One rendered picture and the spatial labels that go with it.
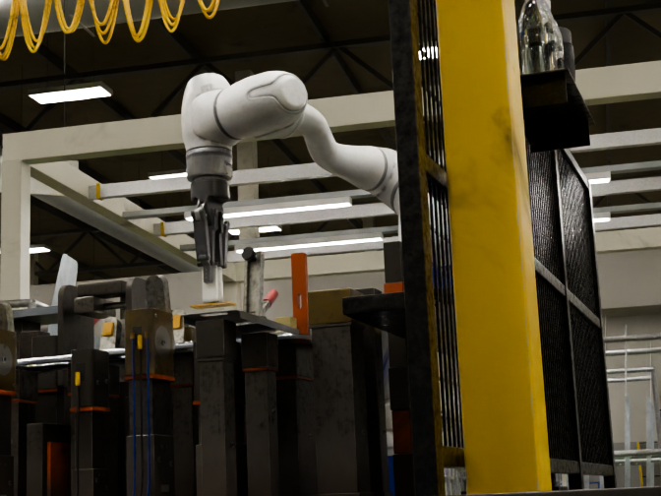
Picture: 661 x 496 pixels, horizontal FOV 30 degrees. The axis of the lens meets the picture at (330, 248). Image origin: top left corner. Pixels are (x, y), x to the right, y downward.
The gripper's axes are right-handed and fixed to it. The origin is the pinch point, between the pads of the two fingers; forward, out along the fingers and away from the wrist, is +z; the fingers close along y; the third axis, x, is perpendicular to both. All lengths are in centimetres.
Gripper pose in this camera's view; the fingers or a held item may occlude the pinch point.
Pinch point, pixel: (212, 284)
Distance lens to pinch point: 236.3
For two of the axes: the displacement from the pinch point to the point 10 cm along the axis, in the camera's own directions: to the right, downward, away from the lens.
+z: 0.4, 9.8, -2.0
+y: 3.3, 1.8, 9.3
